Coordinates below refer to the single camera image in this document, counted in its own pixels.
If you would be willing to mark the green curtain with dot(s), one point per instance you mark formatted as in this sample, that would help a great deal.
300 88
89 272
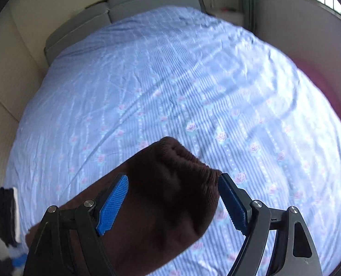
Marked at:
246 3

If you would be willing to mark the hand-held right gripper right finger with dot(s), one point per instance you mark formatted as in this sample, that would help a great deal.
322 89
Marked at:
233 204

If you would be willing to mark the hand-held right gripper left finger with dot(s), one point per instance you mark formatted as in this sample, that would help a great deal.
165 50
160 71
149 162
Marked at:
113 204

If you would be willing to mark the brown knitted sock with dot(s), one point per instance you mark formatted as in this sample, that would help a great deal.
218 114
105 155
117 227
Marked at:
164 201

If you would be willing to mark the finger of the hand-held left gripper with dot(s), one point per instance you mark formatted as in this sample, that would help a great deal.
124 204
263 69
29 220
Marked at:
18 261

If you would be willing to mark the blue floral bed sheet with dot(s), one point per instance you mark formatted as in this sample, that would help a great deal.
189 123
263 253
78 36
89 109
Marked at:
187 77

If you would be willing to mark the white nightstand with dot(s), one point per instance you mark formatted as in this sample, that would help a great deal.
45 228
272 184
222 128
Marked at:
229 14

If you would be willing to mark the grey bed headboard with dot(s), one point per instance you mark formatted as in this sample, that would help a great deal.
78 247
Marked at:
147 0

